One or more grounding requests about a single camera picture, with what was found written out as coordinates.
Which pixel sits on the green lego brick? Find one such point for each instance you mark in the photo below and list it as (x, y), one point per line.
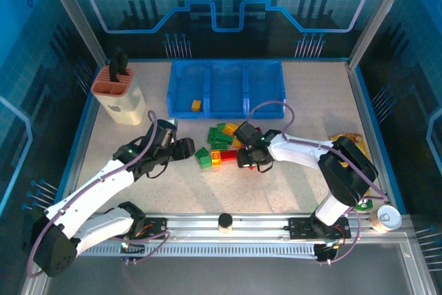
(214, 135)
(201, 153)
(220, 145)
(221, 126)
(206, 163)

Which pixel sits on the long red lego brick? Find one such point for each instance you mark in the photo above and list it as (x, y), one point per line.
(229, 155)

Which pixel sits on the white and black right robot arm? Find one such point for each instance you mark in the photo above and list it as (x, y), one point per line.
(297, 153)

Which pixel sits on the small yellow lego brick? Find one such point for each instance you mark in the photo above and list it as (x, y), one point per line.
(196, 105)

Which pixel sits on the black knob on white base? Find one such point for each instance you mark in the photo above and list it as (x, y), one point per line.
(225, 219)

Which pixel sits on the cream knife block pink top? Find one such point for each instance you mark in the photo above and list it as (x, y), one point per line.
(122, 105)

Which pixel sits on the blue three-compartment plastic bin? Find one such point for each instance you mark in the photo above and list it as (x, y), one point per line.
(226, 84)

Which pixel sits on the yellow green snack bag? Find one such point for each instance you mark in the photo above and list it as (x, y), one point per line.
(348, 136)

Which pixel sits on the metal drink can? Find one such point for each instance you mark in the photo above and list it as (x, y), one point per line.
(386, 219)

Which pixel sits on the aluminium extrusion rail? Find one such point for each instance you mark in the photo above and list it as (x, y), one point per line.
(193, 226)

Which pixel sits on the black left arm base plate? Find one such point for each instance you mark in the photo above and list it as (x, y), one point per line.
(157, 227)

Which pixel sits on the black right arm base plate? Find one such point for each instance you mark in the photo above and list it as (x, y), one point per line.
(298, 229)

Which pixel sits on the aluminium frame post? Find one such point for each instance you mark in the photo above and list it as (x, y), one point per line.
(380, 15)
(75, 15)

